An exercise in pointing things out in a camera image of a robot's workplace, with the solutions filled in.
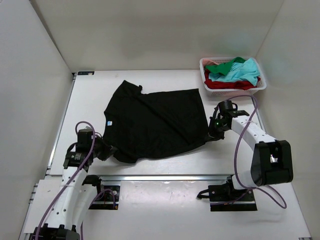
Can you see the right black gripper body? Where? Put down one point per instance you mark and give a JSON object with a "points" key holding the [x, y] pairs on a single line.
{"points": [[213, 133]]}

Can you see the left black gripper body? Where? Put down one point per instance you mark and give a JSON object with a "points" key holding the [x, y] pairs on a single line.
{"points": [[106, 151]]}

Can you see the black t shirt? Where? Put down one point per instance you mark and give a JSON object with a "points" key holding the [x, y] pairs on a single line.
{"points": [[154, 125]]}

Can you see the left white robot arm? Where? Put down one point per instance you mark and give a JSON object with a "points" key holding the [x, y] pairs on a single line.
{"points": [[78, 191]]}

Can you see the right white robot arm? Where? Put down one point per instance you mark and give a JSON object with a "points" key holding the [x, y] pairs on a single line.
{"points": [[271, 163]]}

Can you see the white plastic laundry basket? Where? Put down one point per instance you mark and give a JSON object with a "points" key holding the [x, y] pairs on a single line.
{"points": [[261, 84]]}

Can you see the red t shirt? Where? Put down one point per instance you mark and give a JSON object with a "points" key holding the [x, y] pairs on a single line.
{"points": [[217, 85]]}

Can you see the green t shirt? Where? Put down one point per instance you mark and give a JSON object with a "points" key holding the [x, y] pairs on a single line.
{"points": [[224, 68]]}

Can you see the teal t shirt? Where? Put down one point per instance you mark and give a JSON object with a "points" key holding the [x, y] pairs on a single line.
{"points": [[246, 71]]}

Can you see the pink t shirt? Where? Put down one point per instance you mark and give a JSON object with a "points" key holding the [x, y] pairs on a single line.
{"points": [[209, 62]]}

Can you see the blue label sticker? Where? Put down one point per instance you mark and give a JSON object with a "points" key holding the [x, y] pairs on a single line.
{"points": [[86, 73]]}

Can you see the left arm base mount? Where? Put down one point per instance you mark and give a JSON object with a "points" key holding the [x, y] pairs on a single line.
{"points": [[108, 194]]}

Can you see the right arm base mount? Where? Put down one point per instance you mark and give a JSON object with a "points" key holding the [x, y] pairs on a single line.
{"points": [[223, 197]]}

